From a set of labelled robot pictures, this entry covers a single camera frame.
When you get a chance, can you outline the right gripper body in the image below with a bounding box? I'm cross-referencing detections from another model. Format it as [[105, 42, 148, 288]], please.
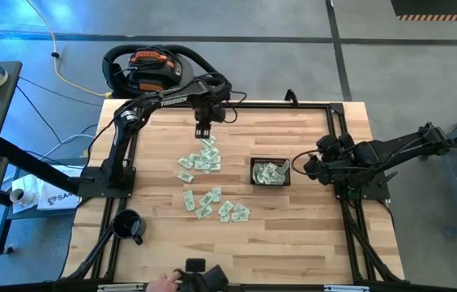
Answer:
[[311, 156, 337, 186]]

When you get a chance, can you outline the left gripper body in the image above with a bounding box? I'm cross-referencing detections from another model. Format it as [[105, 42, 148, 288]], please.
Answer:
[[194, 104, 212, 127]]

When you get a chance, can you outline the black slotted plastic basket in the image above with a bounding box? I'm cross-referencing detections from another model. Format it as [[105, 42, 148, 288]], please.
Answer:
[[250, 157, 292, 187]]

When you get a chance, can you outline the black orange shop vacuum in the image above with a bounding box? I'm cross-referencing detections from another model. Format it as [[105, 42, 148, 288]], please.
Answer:
[[101, 43, 233, 101]]

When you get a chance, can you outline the black mug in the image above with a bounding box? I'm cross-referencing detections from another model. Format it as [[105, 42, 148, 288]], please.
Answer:
[[110, 208, 147, 247]]

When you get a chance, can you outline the person's hand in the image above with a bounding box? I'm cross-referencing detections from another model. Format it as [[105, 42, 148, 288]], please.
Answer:
[[145, 271, 183, 292]]

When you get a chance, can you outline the white printed paper sheet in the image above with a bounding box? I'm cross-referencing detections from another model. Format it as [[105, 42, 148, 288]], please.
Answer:
[[36, 164, 86, 212]]

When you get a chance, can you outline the black diagonal stand bar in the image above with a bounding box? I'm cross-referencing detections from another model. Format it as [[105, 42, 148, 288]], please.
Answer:
[[0, 136, 96, 196]]

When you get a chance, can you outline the white cup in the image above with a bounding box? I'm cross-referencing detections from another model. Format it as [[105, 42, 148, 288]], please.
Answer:
[[9, 188, 35, 208]]

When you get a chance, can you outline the black hazard striped mat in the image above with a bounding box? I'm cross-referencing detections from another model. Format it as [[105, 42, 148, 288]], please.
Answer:
[[390, 0, 457, 22]]

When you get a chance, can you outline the black right camera cable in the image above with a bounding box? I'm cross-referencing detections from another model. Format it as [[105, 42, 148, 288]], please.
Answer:
[[291, 148, 327, 178]]

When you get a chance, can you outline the black camera cable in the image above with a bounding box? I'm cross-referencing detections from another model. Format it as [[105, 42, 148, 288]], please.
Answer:
[[291, 148, 327, 178], [223, 89, 249, 125]]

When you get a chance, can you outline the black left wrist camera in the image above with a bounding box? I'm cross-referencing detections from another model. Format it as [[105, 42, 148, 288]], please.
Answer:
[[208, 105, 228, 124]]

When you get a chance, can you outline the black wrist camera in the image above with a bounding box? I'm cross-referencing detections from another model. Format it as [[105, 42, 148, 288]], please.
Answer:
[[208, 105, 228, 124], [316, 134, 337, 152]]

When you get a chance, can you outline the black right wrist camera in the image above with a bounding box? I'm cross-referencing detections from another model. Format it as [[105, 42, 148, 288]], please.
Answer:
[[316, 134, 337, 152]]

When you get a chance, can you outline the black left camera cable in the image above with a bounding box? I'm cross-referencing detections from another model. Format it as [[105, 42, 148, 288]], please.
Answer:
[[223, 89, 249, 125]]

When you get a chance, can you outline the silver bracket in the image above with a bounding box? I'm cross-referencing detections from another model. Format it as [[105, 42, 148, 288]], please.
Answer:
[[96, 283, 145, 292], [323, 285, 371, 292]]

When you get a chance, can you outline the white floor cable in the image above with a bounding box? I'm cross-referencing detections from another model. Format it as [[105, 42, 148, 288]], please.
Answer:
[[37, 133, 99, 163]]

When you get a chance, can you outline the black floor cable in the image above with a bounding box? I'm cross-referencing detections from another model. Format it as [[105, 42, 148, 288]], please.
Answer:
[[15, 84, 63, 145], [16, 75, 105, 108]]

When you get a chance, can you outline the black table camera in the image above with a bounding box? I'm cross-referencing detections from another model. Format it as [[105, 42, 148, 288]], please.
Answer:
[[173, 258, 229, 292]]

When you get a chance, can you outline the yellow floor cable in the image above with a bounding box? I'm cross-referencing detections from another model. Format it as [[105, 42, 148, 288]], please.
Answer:
[[25, 0, 112, 98]]

